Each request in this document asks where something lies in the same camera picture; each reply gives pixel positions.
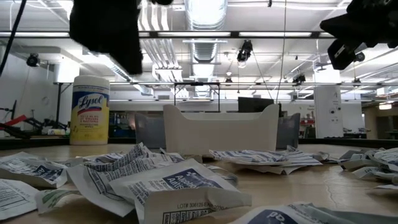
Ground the thin hanging cable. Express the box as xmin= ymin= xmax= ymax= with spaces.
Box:
xmin=275 ymin=0 xmax=289 ymax=103

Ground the black hanging rig camera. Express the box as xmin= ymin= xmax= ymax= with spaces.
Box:
xmin=236 ymin=39 xmax=254 ymax=63

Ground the black monitor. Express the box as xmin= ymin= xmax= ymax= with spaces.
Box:
xmin=238 ymin=96 xmax=275 ymax=113

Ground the black background metal frame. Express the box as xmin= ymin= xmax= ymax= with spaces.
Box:
xmin=173 ymin=82 xmax=221 ymax=113

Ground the black rig beam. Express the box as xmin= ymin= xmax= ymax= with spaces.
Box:
xmin=0 ymin=30 xmax=398 ymax=40

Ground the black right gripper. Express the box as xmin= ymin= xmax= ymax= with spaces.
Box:
xmin=320 ymin=0 xmax=398 ymax=71

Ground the grey translucent plastic bin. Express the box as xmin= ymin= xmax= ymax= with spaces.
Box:
xmin=275 ymin=112 xmax=302 ymax=150
xmin=134 ymin=112 xmax=167 ymax=149

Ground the black ceiling lamp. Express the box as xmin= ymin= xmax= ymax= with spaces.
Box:
xmin=25 ymin=52 xmax=40 ymax=68
xmin=292 ymin=73 xmax=307 ymax=85

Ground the yellow Lysol wipes canister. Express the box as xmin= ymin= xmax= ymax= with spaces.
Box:
xmin=69 ymin=75 xmax=111 ymax=146

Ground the white plastic bin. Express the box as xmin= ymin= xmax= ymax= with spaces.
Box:
xmin=162 ymin=103 xmax=280 ymax=156

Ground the white square column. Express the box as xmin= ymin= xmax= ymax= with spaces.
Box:
xmin=313 ymin=85 xmax=345 ymax=139

